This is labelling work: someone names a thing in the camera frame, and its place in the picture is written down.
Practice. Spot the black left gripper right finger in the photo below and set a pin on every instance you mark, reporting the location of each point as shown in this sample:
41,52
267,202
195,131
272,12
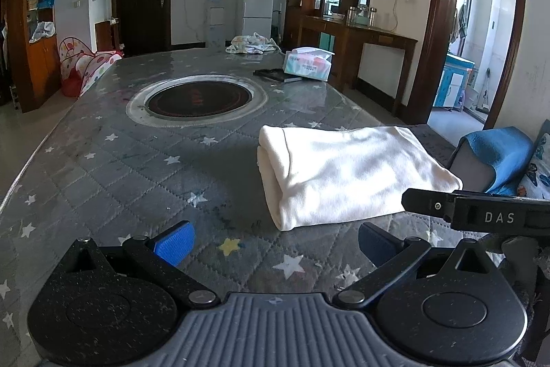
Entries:
442,306

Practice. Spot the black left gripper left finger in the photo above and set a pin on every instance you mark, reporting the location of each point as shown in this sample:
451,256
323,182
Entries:
113,305

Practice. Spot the white cream garment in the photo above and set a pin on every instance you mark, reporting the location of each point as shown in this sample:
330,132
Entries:
322,177

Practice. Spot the grey star-patterned table cover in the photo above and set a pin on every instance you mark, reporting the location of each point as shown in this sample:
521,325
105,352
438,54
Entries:
101,175

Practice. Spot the wooden sideboard table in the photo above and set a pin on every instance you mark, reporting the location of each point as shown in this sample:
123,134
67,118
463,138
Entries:
348,50

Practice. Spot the tissue pack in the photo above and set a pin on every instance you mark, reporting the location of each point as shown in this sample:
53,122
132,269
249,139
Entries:
308,62

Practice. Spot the round black induction cooktop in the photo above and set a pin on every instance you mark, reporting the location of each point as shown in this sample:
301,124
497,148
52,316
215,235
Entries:
196,100

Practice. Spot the black flat remote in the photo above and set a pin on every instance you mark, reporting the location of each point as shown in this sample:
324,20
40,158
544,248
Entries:
277,75

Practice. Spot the polka dot play tent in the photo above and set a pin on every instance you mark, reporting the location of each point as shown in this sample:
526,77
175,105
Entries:
80,68

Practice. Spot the crumpled patterned cloth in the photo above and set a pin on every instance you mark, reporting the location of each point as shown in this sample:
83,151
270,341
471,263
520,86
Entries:
255,44

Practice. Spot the water dispenser with blue bottle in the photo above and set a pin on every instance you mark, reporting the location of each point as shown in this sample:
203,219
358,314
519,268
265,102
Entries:
215,23

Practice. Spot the white refrigerator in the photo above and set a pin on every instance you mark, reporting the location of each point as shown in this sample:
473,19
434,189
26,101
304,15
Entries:
254,16

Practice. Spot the orange wooden shelf cabinet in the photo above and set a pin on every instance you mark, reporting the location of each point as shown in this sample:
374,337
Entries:
33,55

